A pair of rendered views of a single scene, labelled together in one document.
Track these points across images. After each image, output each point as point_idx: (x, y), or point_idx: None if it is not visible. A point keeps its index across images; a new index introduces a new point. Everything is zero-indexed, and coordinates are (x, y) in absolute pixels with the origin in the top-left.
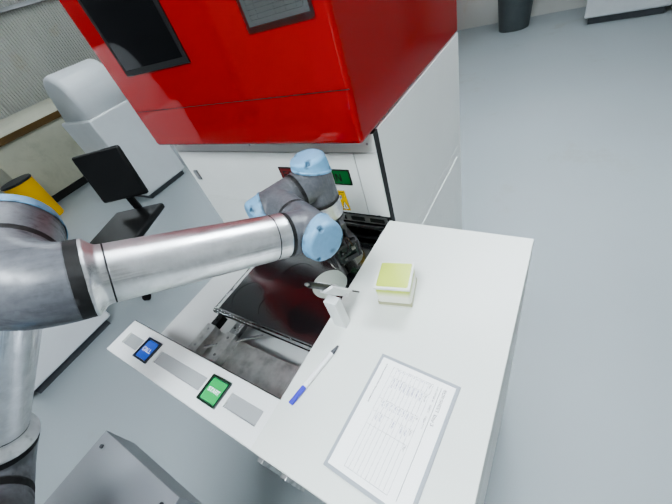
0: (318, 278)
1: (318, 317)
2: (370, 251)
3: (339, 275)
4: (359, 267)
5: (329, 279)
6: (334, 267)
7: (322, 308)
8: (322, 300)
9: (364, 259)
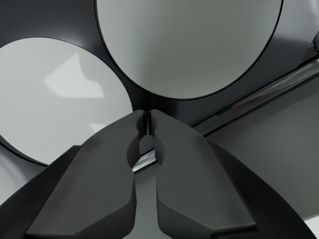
0: (13, 57)
1: (3, 196)
2: (287, 69)
3: (110, 105)
4: (195, 116)
5: (64, 96)
6: (107, 43)
7: (18, 180)
8: (21, 160)
9: (236, 93)
